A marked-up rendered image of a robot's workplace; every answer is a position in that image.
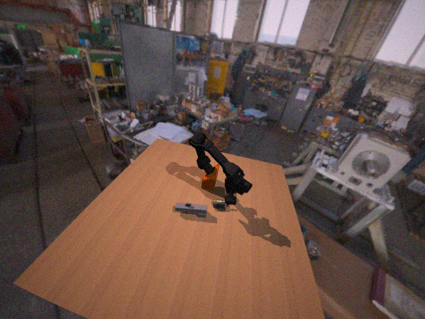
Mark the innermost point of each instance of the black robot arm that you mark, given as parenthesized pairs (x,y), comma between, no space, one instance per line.
(231,170)

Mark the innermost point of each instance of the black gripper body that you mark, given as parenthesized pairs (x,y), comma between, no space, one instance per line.
(230,199)

